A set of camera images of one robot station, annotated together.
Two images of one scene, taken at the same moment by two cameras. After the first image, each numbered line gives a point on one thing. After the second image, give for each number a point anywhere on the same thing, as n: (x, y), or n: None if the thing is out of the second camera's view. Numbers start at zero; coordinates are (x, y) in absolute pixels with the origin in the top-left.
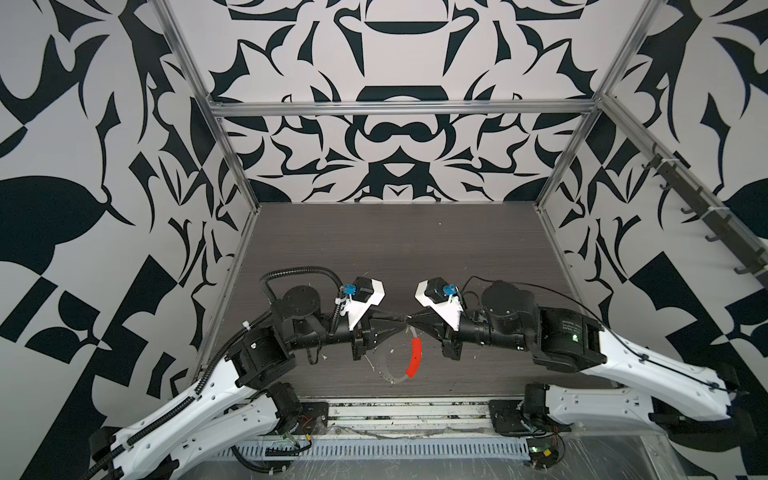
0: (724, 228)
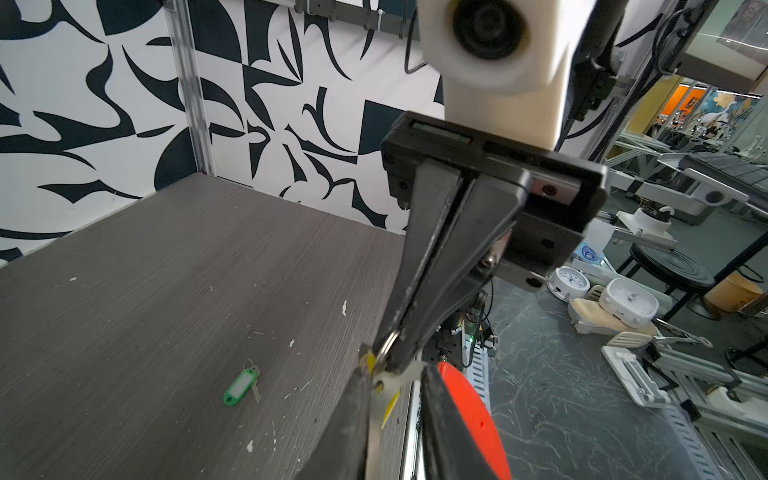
0: (373, 20)
